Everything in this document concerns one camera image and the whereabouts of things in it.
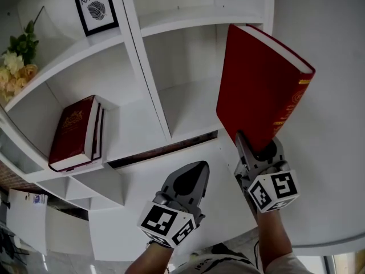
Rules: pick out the thick dark red book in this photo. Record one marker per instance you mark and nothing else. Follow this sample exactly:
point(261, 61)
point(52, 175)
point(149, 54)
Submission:
point(71, 133)

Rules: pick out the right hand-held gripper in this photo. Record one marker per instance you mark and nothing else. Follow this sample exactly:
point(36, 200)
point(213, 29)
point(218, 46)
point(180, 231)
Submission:
point(273, 190)

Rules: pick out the black framed leaf picture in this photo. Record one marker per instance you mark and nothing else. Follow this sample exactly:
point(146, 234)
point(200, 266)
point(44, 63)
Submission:
point(94, 7)

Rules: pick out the white desk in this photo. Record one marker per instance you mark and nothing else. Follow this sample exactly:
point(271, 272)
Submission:
point(222, 210)

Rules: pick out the white shelf unit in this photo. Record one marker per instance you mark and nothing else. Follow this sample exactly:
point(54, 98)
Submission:
point(176, 107)

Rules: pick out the yellow artificial flower bouquet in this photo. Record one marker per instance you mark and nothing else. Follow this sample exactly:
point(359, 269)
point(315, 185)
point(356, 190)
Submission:
point(17, 67)

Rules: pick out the person's left forearm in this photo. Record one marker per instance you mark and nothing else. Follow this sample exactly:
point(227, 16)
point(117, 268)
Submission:
point(148, 261)

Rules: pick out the black framed window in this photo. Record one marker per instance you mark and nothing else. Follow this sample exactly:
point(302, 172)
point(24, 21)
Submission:
point(345, 264)

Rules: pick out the bright red hardcover book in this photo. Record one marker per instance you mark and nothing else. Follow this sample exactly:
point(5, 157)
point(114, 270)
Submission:
point(251, 87)

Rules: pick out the person's white shirt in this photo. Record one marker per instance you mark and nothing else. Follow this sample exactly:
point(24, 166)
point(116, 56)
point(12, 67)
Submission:
point(222, 267)

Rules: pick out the white ribbed-glass cabinet door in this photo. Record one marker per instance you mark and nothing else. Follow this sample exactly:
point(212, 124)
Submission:
point(17, 158)

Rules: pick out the person's right forearm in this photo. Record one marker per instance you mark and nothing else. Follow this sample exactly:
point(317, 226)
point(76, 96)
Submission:
point(273, 235)

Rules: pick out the white box with label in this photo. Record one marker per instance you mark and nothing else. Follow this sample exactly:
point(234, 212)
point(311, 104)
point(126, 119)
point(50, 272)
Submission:
point(65, 233)

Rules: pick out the blue logo white card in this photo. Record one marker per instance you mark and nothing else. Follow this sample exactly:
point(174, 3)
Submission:
point(38, 199)

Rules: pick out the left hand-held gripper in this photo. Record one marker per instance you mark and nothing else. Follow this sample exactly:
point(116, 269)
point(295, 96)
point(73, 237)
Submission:
point(165, 224)

